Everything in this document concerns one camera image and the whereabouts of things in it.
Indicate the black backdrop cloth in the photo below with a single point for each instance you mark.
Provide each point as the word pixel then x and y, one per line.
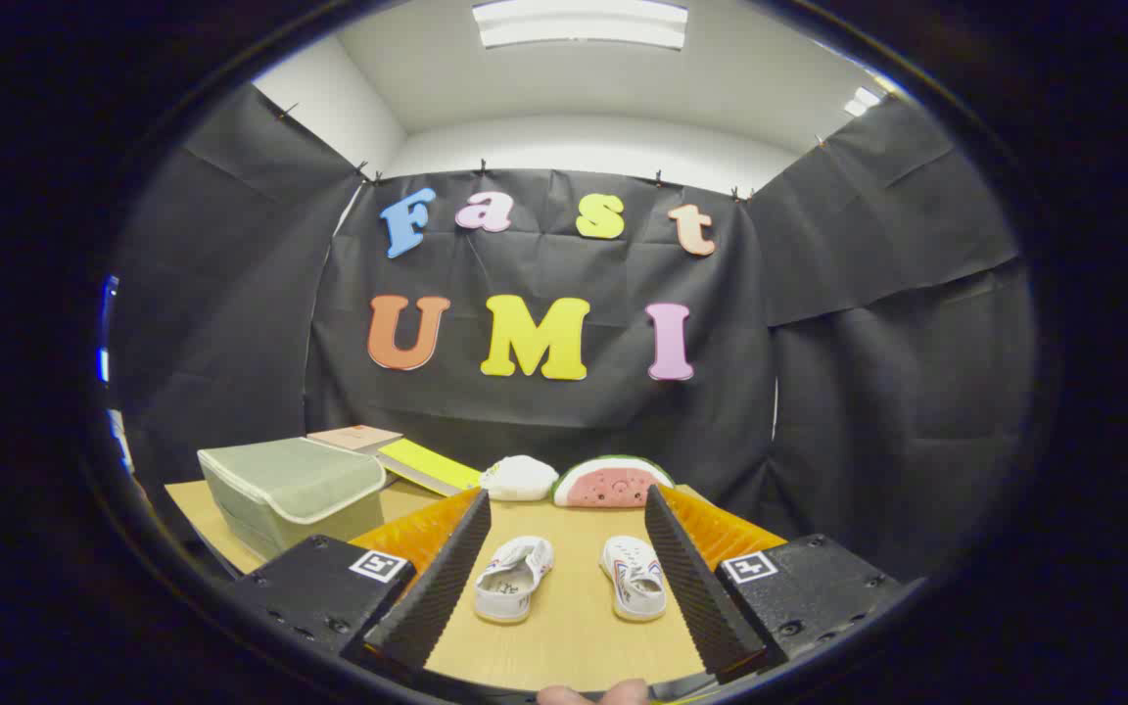
pixel 231 294

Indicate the yellow book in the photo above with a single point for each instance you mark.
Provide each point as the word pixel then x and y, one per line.
pixel 427 465

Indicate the white canvas shoe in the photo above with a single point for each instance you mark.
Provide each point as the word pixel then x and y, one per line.
pixel 505 597
pixel 634 587

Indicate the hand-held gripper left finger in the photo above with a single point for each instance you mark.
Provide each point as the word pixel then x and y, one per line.
pixel 446 587

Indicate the small ceiling light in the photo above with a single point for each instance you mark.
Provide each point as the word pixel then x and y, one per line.
pixel 863 101

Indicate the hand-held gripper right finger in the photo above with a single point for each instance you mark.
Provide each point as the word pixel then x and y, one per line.
pixel 701 597

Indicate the watermelon slice plush toy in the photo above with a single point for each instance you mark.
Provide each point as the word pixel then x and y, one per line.
pixel 608 487

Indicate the pale green fabric storage box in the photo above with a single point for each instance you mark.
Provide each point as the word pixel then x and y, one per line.
pixel 280 490

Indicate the long ceiling light panel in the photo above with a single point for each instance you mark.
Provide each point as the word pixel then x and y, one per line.
pixel 579 24

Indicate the white plush toy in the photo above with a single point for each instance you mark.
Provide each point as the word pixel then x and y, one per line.
pixel 520 480

